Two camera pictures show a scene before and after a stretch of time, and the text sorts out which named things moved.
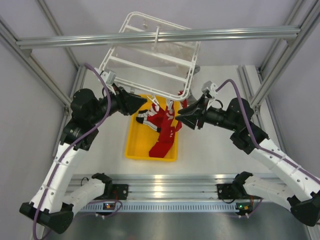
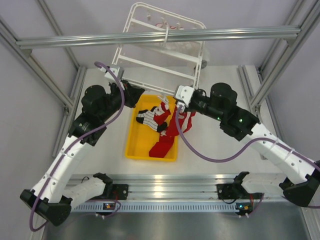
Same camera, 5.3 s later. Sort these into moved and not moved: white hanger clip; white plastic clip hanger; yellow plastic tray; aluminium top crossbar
Moved: white hanger clip; white plastic clip hanger
Not moved: aluminium top crossbar; yellow plastic tray
